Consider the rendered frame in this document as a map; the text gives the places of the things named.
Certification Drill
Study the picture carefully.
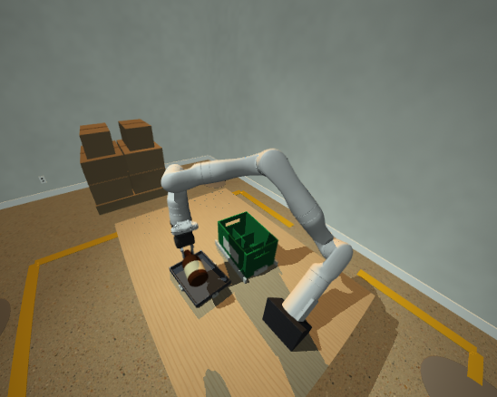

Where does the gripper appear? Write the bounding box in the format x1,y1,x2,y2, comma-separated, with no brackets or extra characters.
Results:
169,208,199,259

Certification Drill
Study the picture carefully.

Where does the dark brown bottle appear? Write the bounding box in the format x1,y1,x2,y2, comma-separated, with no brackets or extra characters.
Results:
182,249,209,286

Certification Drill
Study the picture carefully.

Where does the green plastic crate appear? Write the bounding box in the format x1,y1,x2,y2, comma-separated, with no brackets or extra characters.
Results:
218,211,278,278

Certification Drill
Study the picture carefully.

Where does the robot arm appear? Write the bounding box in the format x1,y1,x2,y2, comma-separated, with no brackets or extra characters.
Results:
161,149,353,322

